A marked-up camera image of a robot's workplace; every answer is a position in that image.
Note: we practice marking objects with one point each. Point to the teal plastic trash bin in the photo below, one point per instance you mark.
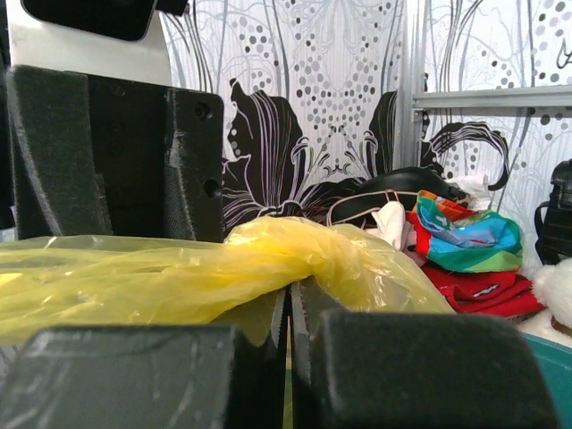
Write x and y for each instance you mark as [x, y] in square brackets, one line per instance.
[554, 361]

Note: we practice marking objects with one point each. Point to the black hat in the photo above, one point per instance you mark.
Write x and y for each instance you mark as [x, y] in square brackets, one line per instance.
[400, 185]

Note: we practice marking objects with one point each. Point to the white fluffy plush lamb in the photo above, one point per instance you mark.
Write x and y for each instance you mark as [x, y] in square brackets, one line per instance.
[552, 286]

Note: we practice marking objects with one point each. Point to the red garment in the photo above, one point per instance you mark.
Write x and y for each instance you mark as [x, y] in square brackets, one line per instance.
[504, 294]

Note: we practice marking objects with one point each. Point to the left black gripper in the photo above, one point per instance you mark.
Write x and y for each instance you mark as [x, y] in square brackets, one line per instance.
[101, 156]

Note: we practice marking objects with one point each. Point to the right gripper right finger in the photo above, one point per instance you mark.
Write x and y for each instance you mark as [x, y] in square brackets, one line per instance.
[390, 370]

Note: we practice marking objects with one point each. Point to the cream canvas tote bag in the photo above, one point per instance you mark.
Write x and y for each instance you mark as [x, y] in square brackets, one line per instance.
[379, 213]

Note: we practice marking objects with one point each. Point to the black leather handbag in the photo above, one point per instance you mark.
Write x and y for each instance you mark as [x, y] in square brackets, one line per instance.
[552, 218]

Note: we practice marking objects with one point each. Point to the colourful striped cloth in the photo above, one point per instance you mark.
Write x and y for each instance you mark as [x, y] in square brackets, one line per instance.
[462, 240]

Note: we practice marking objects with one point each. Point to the yellow plastic trash bag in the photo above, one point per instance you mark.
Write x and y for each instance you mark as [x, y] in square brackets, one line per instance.
[95, 279]

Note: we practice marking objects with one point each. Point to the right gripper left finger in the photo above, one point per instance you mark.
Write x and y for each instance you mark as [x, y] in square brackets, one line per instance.
[226, 374]

